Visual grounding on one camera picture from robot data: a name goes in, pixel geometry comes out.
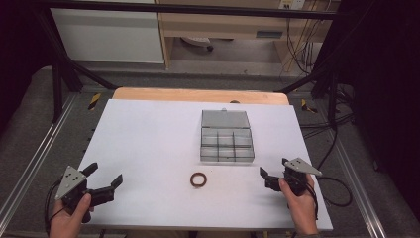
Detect black metal frame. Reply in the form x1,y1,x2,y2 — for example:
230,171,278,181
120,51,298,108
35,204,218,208
32,0,343,125

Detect light wooden desk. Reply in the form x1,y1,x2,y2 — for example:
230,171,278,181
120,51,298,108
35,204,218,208
155,0,341,69

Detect white wall socket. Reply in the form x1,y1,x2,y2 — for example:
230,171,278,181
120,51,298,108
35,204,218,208
277,0,306,11

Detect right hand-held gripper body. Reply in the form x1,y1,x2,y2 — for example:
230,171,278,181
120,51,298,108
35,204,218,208
279,157,323,197

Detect clear plastic compartment box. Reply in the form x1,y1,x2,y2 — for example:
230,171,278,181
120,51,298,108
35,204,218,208
199,107,256,164

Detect hanging cable bundle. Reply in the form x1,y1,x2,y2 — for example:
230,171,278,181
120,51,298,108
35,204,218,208
280,0,331,76

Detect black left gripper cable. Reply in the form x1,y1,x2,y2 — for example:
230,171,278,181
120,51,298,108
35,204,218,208
44,178,64,236

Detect person's right hand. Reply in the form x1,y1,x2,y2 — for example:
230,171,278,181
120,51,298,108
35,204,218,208
278,175,320,237

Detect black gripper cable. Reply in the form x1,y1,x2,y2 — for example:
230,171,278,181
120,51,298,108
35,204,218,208
44,178,64,236
306,176,354,221

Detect person's left hand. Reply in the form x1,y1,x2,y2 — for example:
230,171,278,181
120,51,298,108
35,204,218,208
49,192,94,238

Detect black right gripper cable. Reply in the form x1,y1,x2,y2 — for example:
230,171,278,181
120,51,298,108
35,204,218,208
306,176,354,221

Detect white cabinet panel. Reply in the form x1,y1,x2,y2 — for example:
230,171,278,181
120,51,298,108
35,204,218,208
50,0,165,64

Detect aluminium floor rail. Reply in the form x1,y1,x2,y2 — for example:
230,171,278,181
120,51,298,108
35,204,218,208
325,130,388,238
0,93,79,226

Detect office chair base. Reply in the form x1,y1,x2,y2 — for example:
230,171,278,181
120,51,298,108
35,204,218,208
180,36,215,53

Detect black floor cables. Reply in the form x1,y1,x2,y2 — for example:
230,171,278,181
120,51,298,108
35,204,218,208
298,82,356,171

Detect brown round hair tie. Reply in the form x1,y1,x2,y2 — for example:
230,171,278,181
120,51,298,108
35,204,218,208
189,172,208,188

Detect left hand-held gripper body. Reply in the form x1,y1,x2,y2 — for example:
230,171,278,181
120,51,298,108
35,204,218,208
54,165,97,224

